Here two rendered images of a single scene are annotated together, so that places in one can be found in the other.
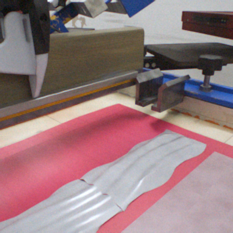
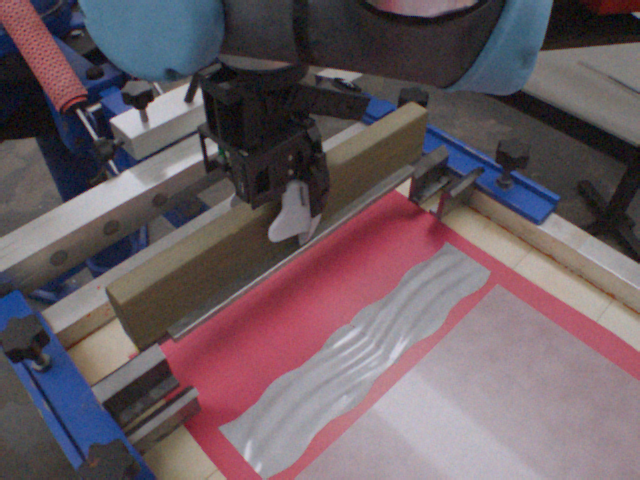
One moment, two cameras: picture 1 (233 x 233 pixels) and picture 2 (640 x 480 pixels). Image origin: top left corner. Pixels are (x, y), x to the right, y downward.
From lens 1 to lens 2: 0.34 m
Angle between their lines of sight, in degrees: 22
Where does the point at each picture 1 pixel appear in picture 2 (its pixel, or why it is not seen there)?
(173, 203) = (443, 355)
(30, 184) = (300, 330)
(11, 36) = (289, 206)
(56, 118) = not seen: hidden behind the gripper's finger
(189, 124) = (476, 231)
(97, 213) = (372, 367)
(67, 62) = (334, 193)
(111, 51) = (383, 157)
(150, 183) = (422, 332)
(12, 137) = not seen: hidden behind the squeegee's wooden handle
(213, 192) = (483, 342)
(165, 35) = not seen: outside the picture
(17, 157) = (274, 290)
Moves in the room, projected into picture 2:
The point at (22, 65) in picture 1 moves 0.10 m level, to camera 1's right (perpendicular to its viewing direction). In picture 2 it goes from (296, 228) to (400, 231)
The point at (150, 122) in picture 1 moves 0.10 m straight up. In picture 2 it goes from (426, 227) to (438, 167)
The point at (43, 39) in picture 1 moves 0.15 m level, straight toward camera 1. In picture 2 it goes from (321, 204) to (366, 337)
